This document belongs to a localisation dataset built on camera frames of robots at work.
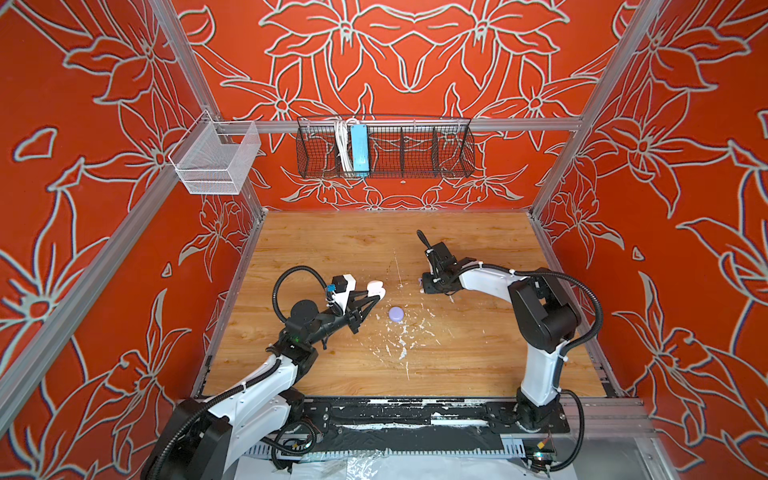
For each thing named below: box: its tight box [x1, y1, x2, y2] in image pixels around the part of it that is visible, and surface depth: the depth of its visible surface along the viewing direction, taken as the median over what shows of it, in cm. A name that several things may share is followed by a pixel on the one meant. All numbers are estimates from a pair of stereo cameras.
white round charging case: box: [366, 280, 386, 301], surface depth 75 cm
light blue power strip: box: [350, 124, 370, 177], surface depth 92 cm
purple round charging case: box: [389, 306, 405, 323], surface depth 92 cm
